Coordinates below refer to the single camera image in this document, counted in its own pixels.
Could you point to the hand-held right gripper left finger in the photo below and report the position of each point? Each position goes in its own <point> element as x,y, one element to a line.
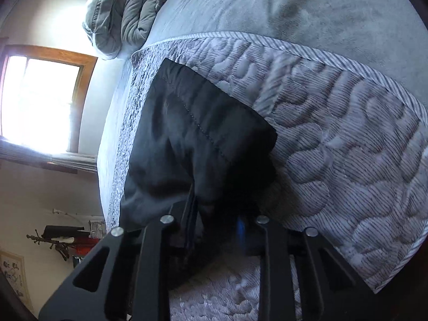
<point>157,240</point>

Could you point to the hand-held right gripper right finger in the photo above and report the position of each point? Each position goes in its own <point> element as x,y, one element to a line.
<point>241,230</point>

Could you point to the black pants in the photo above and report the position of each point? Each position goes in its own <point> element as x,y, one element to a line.
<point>200,123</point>

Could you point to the wooden coat rack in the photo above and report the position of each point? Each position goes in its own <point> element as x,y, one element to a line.
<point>43,240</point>

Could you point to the lilac quilted bedspread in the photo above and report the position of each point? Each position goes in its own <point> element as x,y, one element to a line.
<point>334,140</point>

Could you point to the wooden-framed window with curtain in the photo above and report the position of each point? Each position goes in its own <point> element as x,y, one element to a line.
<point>40,100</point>

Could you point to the grey fitted bed sheet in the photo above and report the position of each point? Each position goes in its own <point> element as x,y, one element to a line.
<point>301,6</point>

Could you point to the folded grey duvet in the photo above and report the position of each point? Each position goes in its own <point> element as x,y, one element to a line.
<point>127,6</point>

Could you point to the framed wall picture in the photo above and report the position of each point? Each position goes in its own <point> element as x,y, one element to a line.
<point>11,277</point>

